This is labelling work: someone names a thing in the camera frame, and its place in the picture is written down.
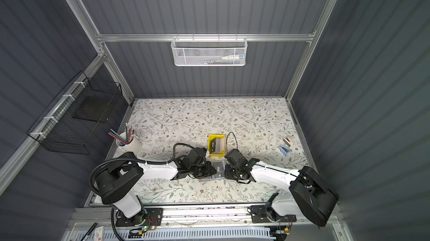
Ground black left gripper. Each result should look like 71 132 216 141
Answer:
189 160 218 178

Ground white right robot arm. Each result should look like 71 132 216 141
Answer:
225 149 339 227

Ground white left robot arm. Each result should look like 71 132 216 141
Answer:
88 143 217 219

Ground yellow plastic tray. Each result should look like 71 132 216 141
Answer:
208 135 226 157

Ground blue small clip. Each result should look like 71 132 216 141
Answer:
279 145 291 156

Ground pink white small clip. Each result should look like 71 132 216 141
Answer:
283 137 293 147

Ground white pen cup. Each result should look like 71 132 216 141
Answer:
115 134 142 154

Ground coloured pens in cup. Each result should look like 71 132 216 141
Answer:
108 123 135 146

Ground white tube in basket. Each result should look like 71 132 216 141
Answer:
221 54 245 62

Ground black corrugated left cable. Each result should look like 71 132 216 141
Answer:
88 142 196 241

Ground black right camera cable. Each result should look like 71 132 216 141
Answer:
226 131 239 152

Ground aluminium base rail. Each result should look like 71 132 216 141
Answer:
70 202 340 228

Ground white slotted cable duct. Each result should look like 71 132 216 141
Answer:
72 226 278 241

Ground white wire mesh basket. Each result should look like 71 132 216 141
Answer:
171 38 248 67

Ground black wire basket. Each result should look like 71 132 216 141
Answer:
27 71 123 155

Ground aluminium frame post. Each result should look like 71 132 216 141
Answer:
66 0 135 104

